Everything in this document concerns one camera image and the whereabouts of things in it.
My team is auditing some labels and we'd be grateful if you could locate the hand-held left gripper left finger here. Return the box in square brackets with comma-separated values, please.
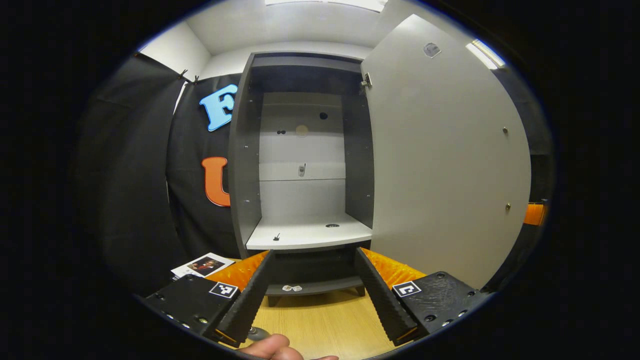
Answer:
[142, 249, 275, 348]

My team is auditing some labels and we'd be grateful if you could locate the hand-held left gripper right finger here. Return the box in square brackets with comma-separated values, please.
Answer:
[355, 246, 491, 347]

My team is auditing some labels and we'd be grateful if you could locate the dark grey cabinet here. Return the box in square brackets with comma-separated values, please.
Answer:
[227, 51, 376, 307]

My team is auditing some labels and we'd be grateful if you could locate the white cabinet shelf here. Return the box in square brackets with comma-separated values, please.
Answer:
[245, 214, 373, 251]

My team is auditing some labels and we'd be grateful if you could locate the printed photo booklet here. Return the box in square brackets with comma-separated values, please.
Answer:
[171, 252, 236, 279]

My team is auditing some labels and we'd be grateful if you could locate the long ceiling light panel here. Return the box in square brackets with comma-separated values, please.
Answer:
[265, 0, 388, 13]

